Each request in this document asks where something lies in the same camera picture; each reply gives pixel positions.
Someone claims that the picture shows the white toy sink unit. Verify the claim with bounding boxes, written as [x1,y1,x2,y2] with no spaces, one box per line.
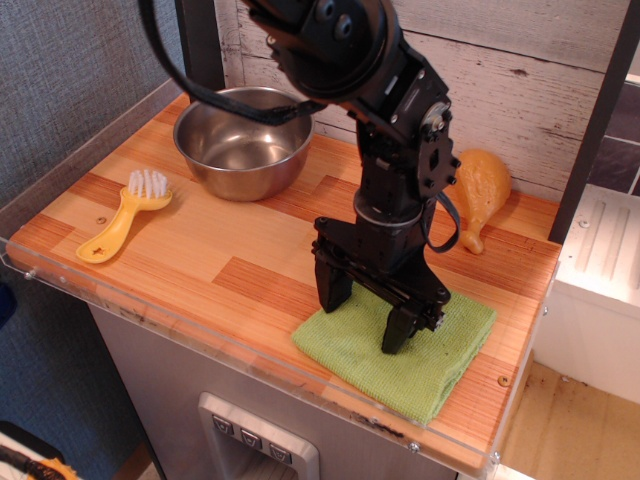
[533,185,639,402]

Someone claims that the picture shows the grey toy fridge cabinet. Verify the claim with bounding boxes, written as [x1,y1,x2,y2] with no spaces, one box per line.
[91,307,457,479]

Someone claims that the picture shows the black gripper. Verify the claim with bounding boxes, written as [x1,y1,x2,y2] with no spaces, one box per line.
[313,199,449,354]

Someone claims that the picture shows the steel bowl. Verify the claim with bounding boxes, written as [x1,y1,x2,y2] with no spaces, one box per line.
[173,101,315,202]

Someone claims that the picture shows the clear acrylic guard rail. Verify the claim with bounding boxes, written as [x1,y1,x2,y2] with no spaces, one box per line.
[4,234,506,478]

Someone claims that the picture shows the orange object bottom left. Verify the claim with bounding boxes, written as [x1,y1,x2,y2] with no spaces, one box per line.
[27,458,80,480]

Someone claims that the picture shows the yellow brush white bristles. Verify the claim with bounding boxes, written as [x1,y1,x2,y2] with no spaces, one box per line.
[76,169,173,264]

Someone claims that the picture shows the black cable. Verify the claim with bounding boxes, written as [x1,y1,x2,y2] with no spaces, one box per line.
[137,0,326,126]

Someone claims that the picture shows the dark grey post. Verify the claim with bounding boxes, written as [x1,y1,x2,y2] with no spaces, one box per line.
[548,0,639,244]

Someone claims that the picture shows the green cloth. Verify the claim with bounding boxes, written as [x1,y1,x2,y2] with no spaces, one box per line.
[292,285,497,424]

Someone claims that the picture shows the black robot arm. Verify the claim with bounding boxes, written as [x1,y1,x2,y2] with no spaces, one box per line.
[249,1,460,354]

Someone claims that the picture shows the silver dispenser panel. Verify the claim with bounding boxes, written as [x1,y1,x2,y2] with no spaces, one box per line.
[198,392,320,479]

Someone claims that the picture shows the toy chicken drumstick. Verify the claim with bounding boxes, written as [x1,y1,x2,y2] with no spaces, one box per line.
[455,149,512,255]

